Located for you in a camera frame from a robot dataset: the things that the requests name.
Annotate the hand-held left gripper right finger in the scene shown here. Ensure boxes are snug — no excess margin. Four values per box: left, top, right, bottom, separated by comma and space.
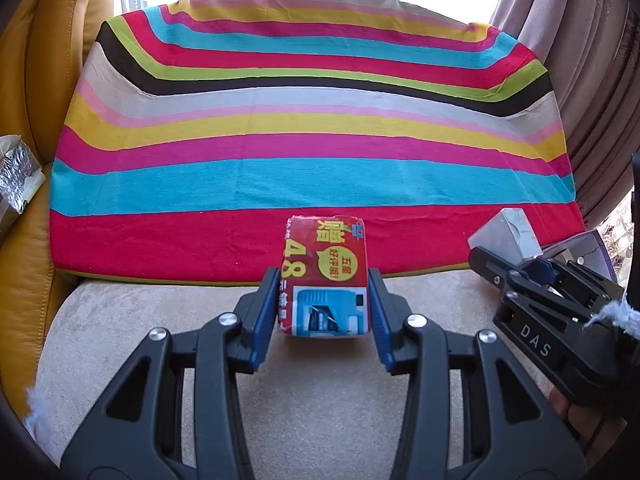
367, 267, 588, 480

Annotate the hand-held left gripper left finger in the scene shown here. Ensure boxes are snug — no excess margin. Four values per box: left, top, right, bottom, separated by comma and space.
60, 266, 282, 480

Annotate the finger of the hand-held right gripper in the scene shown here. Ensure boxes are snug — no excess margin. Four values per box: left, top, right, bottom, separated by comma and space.
532, 259, 626, 311
468, 246, 531, 306

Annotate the silver grey box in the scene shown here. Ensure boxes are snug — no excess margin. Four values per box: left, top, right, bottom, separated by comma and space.
467, 207, 543, 261

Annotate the red box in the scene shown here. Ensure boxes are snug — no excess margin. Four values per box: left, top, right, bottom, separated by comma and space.
276, 215, 372, 340

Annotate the person's right hand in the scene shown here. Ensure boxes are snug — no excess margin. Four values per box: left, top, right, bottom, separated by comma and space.
550, 387, 628, 453

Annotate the white fluffy sleeve cuff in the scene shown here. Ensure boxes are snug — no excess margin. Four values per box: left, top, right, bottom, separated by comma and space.
22, 385, 51, 441
582, 297, 640, 341

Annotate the rainbow striped blanket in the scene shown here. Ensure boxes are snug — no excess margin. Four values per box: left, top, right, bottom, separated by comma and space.
47, 0, 586, 286

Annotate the beige pleated curtain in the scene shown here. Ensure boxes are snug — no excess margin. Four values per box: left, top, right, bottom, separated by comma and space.
489, 0, 640, 231

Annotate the crumpled foil packet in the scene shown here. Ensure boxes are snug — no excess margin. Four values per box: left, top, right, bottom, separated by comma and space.
0, 134, 47, 243

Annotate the yellow leather sofa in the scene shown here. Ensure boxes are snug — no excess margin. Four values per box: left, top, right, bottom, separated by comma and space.
0, 0, 116, 426

